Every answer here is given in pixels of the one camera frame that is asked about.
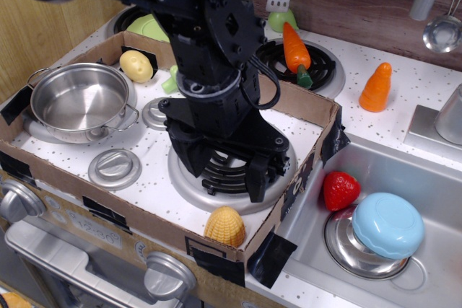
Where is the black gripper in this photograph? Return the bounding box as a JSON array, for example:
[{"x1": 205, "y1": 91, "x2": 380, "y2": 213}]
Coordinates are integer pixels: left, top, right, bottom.
[{"x1": 159, "y1": 64, "x2": 290, "y2": 203}]

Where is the green toy broccoli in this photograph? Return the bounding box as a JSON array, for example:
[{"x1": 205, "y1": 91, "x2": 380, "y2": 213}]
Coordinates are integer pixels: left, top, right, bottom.
[{"x1": 162, "y1": 65, "x2": 178, "y2": 94}]

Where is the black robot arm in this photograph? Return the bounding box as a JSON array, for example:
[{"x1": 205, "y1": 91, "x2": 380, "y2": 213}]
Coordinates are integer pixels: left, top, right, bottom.
[{"x1": 39, "y1": 0, "x2": 289, "y2": 203}]

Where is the steel cooking pot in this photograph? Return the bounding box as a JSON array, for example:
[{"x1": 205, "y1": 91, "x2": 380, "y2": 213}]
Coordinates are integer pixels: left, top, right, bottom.
[{"x1": 27, "y1": 63, "x2": 140, "y2": 144}]

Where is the front right black burner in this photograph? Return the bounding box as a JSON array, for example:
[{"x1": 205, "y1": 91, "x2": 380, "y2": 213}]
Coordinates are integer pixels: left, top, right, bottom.
[{"x1": 167, "y1": 147, "x2": 297, "y2": 216}]

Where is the black burner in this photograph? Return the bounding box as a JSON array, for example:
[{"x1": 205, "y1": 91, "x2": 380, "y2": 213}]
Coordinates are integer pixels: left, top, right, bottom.
[
  {"x1": 256, "y1": 38, "x2": 346, "y2": 99},
  {"x1": 110, "y1": 6, "x2": 150, "y2": 34},
  {"x1": 167, "y1": 147, "x2": 297, "y2": 216}
]

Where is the yellow toy corn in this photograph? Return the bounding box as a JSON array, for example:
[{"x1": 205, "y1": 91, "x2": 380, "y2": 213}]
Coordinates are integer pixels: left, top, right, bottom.
[{"x1": 204, "y1": 206, "x2": 245, "y2": 247}]

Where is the upper silver stove knob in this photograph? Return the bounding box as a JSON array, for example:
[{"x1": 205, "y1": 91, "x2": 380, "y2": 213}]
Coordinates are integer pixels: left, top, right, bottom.
[{"x1": 141, "y1": 98, "x2": 167, "y2": 131}]

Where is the silver stove knob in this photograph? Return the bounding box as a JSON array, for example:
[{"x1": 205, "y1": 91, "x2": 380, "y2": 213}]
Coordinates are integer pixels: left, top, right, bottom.
[
  {"x1": 88, "y1": 149, "x2": 142, "y2": 191},
  {"x1": 141, "y1": 98, "x2": 167, "y2": 131}
]

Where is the lower silver stove knob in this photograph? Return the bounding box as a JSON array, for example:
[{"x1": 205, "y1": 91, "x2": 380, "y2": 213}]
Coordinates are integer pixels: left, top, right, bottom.
[{"x1": 88, "y1": 149, "x2": 142, "y2": 191}]

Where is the red toy strawberry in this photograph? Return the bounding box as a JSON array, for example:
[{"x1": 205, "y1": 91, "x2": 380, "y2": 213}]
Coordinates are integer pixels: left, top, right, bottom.
[{"x1": 323, "y1": 171, "x2": 361, "y2": 211}]

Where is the orange toy carrot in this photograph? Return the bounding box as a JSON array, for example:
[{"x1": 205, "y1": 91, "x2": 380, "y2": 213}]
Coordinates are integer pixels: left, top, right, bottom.
[{"x1": 282, "y1": 22, "x2": 313, "y2": 89}]

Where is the cardboard fence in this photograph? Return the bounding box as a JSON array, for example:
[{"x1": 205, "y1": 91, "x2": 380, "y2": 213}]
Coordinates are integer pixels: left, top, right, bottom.
[{"x1": 0, "y1": 29, "x2": 351, "y2": 289}]

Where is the right front oven knob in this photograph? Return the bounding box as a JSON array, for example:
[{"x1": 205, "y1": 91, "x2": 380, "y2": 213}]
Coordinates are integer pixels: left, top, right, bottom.
[{"x1": 144, "y1": 251, "x2": 197, "y2": 301}]

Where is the oven knob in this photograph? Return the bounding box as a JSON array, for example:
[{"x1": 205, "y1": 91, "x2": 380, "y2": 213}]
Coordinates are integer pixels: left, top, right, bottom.
[
  {"x1": 1, "y1": 179, "x2": 46, "y2": 224},
  {"x1": 144, "y1": 251, "x2": 197, "y2": 301}
]

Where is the yellow toy potato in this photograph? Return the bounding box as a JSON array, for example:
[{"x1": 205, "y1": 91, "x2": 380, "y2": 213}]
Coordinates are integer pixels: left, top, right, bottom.
[{"x1": 119, "y1": 50, "x2": 154, "y2": 83}]

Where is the back right black burner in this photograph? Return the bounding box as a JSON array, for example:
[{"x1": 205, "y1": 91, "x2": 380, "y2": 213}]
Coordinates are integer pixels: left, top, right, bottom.
[{"x1": 256, "y1": 38, "x2": 346, "y2": 99}]

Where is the steel bowl in sink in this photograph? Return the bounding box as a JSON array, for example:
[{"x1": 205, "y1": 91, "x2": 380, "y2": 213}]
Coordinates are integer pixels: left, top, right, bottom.
[{"x1": 323, "y1": 205, "x2": 409, "y2": 281}]

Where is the green toy pear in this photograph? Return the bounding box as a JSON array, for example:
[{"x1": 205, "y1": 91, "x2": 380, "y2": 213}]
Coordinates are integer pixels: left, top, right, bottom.
[{"x1": 268, "y1": 9, "x2": 299, "y2": 32}]

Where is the green plastic plate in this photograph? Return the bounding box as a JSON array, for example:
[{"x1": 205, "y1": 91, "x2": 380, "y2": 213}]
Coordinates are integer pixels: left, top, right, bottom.
[{"x1": 126, "y1": 14, "x2": 170, "y2": 43}]

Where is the orange toy cone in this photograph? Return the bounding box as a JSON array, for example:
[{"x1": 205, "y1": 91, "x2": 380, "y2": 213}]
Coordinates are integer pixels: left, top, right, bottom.
[{"x1": 359, "y1": 63, "x2": 392, "y2": 113}]

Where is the light blue plastic bowl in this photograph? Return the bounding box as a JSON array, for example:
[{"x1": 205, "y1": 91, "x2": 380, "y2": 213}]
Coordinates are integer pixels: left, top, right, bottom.
[{"x1": 352, "y1": 192, "x2": 425, "y2": 260}]

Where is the back left black burner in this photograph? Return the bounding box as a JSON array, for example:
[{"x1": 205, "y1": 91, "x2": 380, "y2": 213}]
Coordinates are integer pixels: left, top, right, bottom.
[{"x1": 110, "y1": 6, "x2": 150, "y2": 34}]

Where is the left front oven knob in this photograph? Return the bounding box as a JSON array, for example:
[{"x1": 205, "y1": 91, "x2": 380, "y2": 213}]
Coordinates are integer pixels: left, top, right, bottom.
[{"x1": 1, "y1": 179, "x2": 46, "y2": 224}]

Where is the steel sink basin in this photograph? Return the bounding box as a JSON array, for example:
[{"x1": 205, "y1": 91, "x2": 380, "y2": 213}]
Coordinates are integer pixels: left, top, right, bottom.
[{"x1": 280, "y1": 138, "x2": 461, "y2": 307}]

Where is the hanging steel ladle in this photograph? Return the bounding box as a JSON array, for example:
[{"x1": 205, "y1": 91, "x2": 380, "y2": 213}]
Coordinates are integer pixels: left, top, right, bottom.
[{"x1": 422, "y1": 0, "x2": 461, "y2": 53}]

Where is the orange object bottom left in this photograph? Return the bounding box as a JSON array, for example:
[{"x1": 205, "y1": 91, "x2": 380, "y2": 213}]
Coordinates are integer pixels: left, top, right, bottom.
[{"x1": 1, "y1": 292, "x2": 32, "y2": 308}]

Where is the oven door handle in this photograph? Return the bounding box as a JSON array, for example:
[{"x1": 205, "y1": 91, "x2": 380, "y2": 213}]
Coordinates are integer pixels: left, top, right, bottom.
[{"x1": 5, "y1": 221, "x2": 152, "y2": 307}]

